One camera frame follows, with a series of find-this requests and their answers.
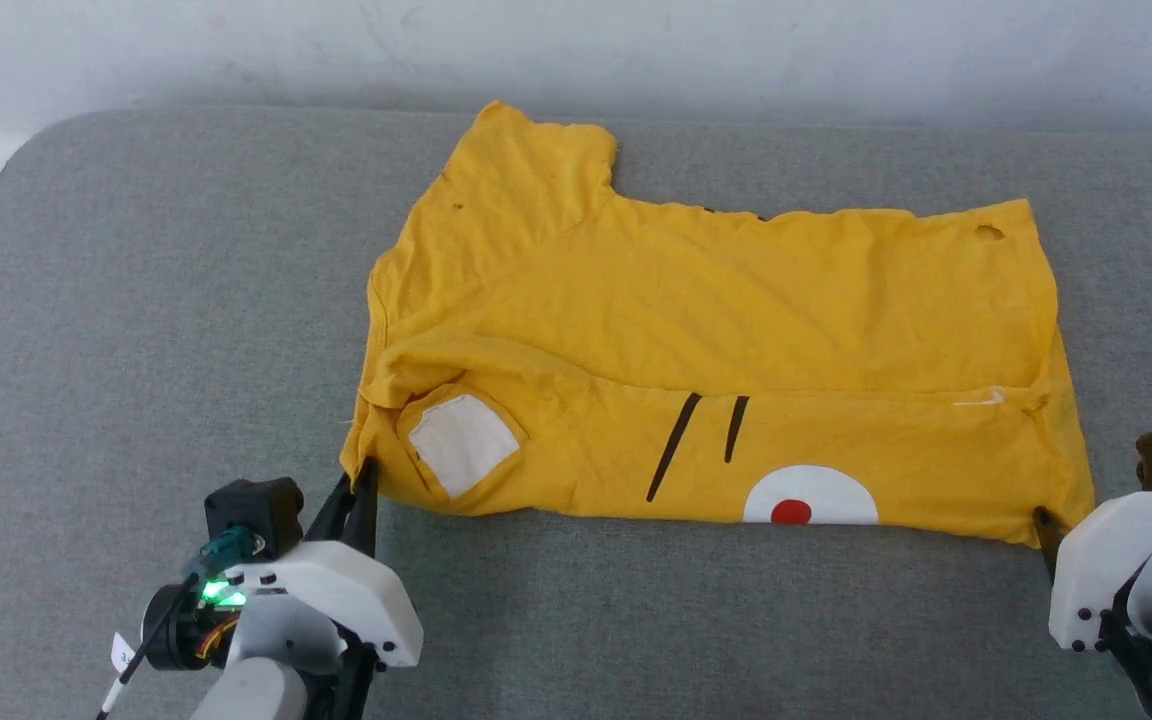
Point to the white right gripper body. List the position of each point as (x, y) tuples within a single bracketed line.
[(1106, 550)]

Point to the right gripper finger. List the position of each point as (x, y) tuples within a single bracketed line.
[(1048, 530)]

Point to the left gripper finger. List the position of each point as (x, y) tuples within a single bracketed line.
[(364, 510), (331, 515)]

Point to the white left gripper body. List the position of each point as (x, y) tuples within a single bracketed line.
[(356, 600)]

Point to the yellow printed t-shirt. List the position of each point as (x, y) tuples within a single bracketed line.
[(736, 320)]

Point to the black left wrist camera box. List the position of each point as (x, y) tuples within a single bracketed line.
[(251, 510)]

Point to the teal left camera connector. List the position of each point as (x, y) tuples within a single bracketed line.
[(226, 548)]

